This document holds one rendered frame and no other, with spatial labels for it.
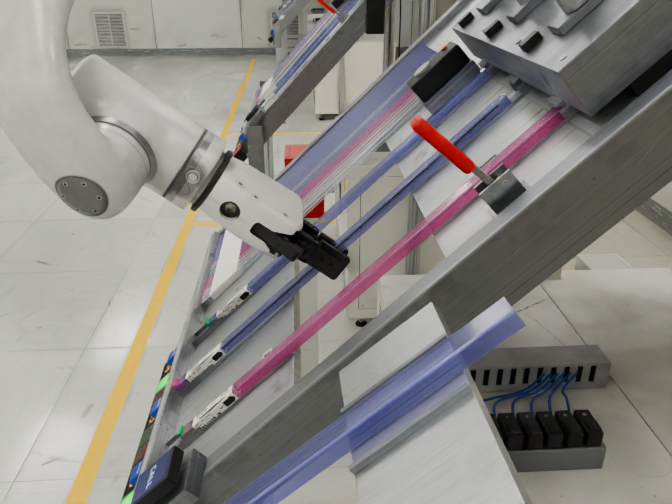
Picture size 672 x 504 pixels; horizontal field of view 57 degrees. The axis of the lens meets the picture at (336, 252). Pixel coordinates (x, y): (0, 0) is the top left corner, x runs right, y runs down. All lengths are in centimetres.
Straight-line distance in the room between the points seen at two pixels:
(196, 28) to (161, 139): 876
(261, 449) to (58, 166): 30
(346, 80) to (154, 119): 461
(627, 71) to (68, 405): 182
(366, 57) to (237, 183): 460
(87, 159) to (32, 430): 151
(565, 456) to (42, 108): 69
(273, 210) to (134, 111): 16
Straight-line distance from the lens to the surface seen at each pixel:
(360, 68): 520
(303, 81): 190
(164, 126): 63
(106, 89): 63
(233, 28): 931
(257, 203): 62
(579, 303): 125
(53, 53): 57
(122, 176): 58
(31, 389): 218
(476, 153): 64
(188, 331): 90
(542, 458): 85
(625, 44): 52
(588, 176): 49
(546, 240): 50
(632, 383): 106
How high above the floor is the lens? 120
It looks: 25 degrees down
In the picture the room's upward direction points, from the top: straight up
